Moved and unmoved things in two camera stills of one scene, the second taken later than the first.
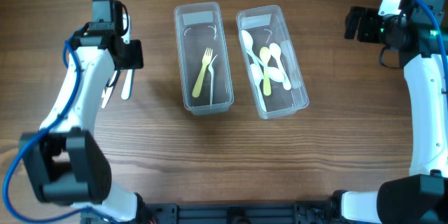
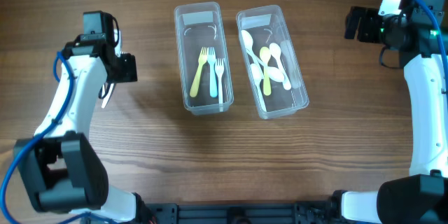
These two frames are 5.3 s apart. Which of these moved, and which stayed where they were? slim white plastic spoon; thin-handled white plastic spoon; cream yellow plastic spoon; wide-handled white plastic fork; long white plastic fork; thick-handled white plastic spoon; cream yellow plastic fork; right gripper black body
Moved: cream yellow plastic fork; wide-handled white plastic fork
Stayed: right gripper black body; thin-handled white plastic spoon; slim white plastic spoon; thick-handled white plastic spoon; cream yellow plastic spoon; long white plastic fork
